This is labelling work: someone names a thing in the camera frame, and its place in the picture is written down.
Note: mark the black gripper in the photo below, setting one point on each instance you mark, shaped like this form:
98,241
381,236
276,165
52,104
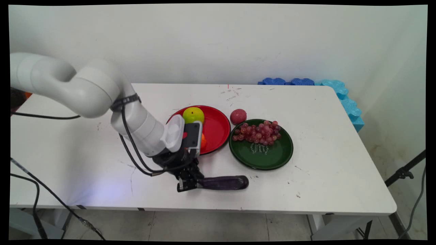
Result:
172,161

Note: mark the purple eggplant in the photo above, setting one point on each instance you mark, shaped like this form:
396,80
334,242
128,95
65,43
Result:
224,183

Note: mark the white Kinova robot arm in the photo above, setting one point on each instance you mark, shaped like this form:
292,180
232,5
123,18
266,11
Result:
85,88

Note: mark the orange fruit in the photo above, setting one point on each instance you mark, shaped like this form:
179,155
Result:
203,140

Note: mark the red round plate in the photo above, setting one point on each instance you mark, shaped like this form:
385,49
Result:
216,129

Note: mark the yellow-green apple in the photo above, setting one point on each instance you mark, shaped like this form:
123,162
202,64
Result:
193,115

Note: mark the dark green round plate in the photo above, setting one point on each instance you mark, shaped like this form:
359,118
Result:
265,156

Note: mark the reddish round fruit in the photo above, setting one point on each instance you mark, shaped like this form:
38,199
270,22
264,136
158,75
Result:
238,116

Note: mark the red grape bunch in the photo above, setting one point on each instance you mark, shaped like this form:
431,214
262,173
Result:
257,133

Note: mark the white table leg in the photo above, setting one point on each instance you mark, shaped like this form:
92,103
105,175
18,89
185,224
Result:
333,226
37,223

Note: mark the light blue foam mat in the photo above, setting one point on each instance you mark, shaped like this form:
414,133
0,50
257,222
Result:
347,102

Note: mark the orange and black object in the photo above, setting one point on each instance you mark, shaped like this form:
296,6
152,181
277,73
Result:
18,100

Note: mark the black tripod stand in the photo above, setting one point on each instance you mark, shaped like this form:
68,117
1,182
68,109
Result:
403,173

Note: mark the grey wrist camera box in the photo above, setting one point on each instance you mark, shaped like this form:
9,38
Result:
192,136

